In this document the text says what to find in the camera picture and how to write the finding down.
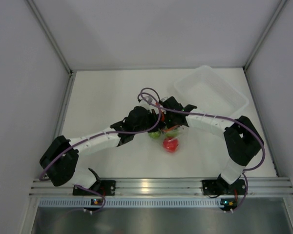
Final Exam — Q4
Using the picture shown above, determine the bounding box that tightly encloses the green fake apple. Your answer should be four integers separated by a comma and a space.
164, 128, 180, 138

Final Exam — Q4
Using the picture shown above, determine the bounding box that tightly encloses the green fake lime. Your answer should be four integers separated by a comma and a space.
148, 131, 162, 139

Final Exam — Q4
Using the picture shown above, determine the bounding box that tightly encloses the clear zip top bag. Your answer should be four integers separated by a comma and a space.
146, 102, 188, 156

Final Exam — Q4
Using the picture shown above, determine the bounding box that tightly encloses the red fake tomato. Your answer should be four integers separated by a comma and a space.
162, 137, 179, 153

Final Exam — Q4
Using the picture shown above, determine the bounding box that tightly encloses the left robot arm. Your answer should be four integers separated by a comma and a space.
39, 106, 162, 195

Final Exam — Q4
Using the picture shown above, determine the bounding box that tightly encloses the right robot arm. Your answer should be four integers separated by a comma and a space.
160, 97, 266, 198

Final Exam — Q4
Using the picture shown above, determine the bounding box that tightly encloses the white perforated plastic basket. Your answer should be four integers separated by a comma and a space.
173, 65, 249, 118

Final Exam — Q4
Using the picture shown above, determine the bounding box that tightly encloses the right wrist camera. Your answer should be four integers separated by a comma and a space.
160, 97, 170, 102

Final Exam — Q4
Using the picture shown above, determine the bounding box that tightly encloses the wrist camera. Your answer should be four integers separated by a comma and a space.
160, 97, 170, 102
139, 96, 153, 109

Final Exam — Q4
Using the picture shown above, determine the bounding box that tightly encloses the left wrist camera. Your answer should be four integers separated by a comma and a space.
139, 96, 153, 109

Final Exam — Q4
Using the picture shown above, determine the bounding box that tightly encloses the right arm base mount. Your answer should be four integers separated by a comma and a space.
202, 179, 247, 196

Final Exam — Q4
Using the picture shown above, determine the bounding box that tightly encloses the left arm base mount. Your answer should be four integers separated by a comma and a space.
73, 180, 116, 196

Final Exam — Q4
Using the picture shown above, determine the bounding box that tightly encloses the white slotted cable duct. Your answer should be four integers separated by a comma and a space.
39, 196, 237, 208

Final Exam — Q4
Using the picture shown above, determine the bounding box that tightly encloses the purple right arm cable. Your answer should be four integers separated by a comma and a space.
140, 87, 267, 215

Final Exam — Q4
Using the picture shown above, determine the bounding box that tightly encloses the aluminium mounting rail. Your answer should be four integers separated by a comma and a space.
29, 177, 293, 197

